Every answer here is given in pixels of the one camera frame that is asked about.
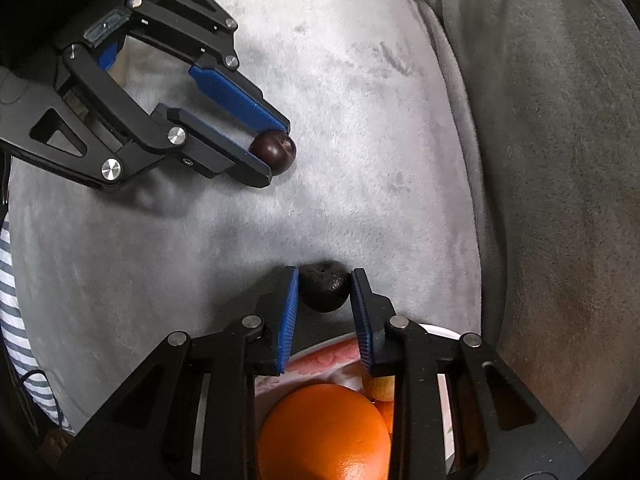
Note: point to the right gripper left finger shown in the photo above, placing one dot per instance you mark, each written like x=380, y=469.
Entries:
x=188, y=410

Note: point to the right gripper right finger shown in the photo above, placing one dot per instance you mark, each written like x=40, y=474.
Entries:
x=459, y=411

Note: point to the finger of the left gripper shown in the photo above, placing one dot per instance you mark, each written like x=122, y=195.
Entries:
x=197, y=32
x=65, y=114

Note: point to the brown longan fruit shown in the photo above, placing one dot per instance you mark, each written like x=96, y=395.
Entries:
x=379, y=389

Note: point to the floral white plate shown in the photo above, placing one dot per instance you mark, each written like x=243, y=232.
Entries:
x=337, y=361

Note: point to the large smooth orange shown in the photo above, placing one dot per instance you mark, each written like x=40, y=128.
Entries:
x=324, y=431

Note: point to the dark plum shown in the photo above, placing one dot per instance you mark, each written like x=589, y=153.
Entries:
x=324, y=286
x=276, y=149

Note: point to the small mandarin orange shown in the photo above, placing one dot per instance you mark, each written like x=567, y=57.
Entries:
x=386, y=409

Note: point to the striped blue white cloth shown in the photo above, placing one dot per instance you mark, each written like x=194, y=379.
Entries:
x=31, y=378

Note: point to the grey sofa back cushion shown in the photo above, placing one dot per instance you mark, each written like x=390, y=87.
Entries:
x=545, y=94

